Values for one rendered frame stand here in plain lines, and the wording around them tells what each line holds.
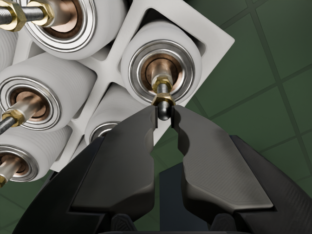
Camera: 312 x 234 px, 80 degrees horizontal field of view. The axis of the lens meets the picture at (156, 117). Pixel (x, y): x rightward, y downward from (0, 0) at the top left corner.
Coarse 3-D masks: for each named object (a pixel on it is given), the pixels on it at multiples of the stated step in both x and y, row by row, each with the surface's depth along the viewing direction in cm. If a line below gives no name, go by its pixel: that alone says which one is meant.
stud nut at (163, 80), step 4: (156, 80) 17; (160, 80) 17; (164, 80) 17; (168, 80) 18; (156, 84) 18; (168, 84) 18; (152, 88) 18; (156, 88) 18; (168, 88) 18; (156, 92) 18; (168, 92) 18
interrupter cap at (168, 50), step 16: (144, 48) 20; (160, 48) 20; (176, 48) 20; (144, 64) 21; (160, 64) 21; (176, 64) 21; (192, 64) 20; (144, 80) 22; (176, 80) 22; (192, 80) 21; (144, 96) 22; (176, 96) 22
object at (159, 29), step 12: (144, 24) 34; (156, 24) 23; (168, 24) 24; (144, 36) 20; (156, 36) 19; (168, 36) 19; (180, 36) 20; (132, 48) 20; (192, 48) 20; (132, 96) 24
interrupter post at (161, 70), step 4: (156, 68) 20; (160, 68) 20; (164, 68) 20; (168, 68) 20; (152, 72) 20; (156, 72) 19; (160, 72) 18; (164, 72) 18; (168, 72) 19; (152, 76) 19; (156, 76) 18; (160, 76) 18; (164, 76) 18; (168, 76) 18; (152, 80) 19; (172, 80) 19; (152, 84) 19; (172, 84) 19
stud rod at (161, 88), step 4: (160, 84) 17; (164, 84) 17; (160, 88) 17; (164, 88) 17; (160, 92) 16; (164, 92) 16; (160, 104) 14; (164, 104) 14; (168, 104) 14; (160, 108) 14; (164, 108) 13; (168, 108) 14; (160, 112) 13; (164, 112) 13; (168, 112) 13; (160, 116) 13; (164, 116) 13; (168, 116) 13; (164, 120) 14
